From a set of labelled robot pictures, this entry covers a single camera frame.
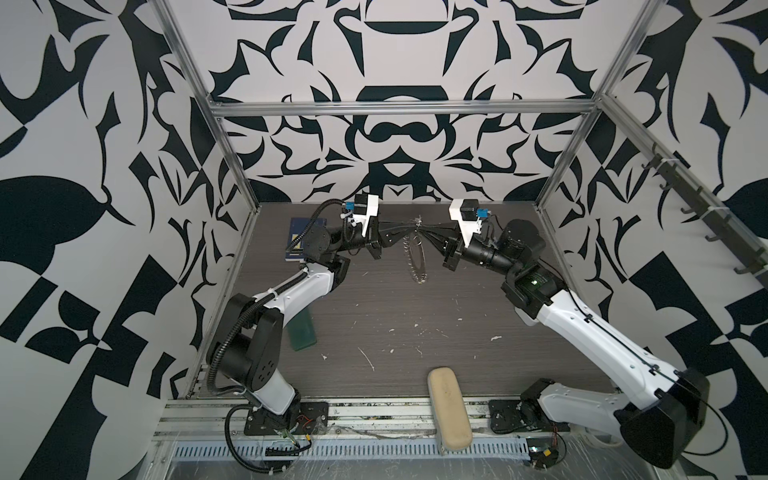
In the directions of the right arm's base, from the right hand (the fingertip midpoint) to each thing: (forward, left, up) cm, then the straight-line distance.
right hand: (423, 229), depth 62 cm
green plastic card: (-6, +33, -37) cm, 50 cm away
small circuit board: (-35, -28, -41) cm, 61 cm away
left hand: (+1, +1, +2) cm, 2 cm away
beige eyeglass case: (-28, -7, -36) cm, 46 cm away
